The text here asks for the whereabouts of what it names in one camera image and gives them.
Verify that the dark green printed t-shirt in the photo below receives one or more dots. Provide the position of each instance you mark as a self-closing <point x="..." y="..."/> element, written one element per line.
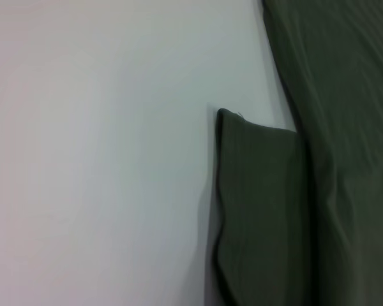
<point x="338" y="159"/>

